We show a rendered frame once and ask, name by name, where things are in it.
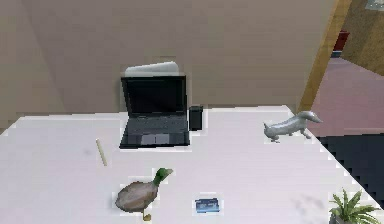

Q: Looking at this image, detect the small black box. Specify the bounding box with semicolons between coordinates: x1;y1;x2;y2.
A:
188;105;204;131

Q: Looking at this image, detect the black open laptop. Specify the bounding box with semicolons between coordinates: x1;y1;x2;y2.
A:
119;75;191;150

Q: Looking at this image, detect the white rounded box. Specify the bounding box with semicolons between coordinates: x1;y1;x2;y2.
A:
124;61;180;78

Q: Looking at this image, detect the white table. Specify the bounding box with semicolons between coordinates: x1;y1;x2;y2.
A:
0;105;384;224

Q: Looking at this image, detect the blue card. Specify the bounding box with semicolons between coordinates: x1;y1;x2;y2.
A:
194;197;221;214

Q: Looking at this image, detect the silver dog figurine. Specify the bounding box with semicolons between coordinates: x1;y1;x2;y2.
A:
263;110;324;144

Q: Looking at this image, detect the brown duck figurine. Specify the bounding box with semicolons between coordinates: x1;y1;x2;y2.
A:
115;167;174;222

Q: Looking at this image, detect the beige pencil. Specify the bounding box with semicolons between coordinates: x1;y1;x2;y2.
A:
95;138;109;167

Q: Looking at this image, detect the red bin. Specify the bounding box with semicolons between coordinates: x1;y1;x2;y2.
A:
333;29;350;54

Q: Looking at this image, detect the green house plant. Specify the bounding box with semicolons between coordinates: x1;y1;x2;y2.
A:
329;188;382;224

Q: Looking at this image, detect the wooden door frame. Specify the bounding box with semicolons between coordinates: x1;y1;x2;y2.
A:
297;0;353;114

